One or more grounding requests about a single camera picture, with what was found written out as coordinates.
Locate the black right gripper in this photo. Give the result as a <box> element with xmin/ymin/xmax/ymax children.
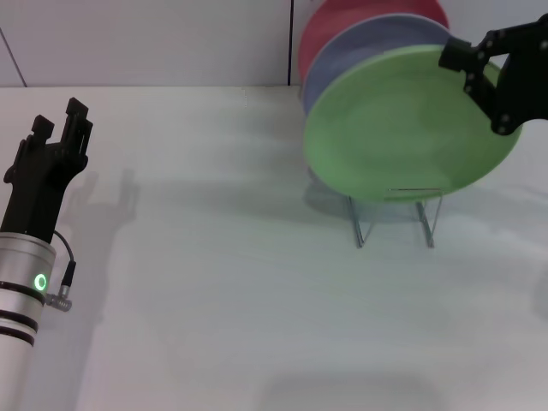
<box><xmin>438</xmin><ymin>15</ymin><xmax>548</xmax><ymax>139</ymax></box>

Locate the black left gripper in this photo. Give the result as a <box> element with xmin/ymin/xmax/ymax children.
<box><xmin>0</xmin><ymin>97</ymin><xmax>94</xmax><ymax>246</ymax></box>

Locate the green round plate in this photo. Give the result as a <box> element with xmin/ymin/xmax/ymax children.
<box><xmin>302</xmin><ymin>44</ymin><xmax>524</xmax><ymax>203</ymax></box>

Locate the purple round plate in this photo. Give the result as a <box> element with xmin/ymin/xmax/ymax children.
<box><xmin>303</xmin><ymin>14</ymin><xmax>451</xmax><ymax>116</ymax></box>

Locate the red round plate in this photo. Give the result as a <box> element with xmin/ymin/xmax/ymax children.
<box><xmin>298</xmin><ymin>0</ymin><xmax>450</xmax><ymax>82</ymax></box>

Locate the silver wire plate rack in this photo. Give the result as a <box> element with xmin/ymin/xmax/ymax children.
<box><xmin>347</xmin><ymin>186</ymin><xmax>444</xmax><ymax>249</ymax></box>

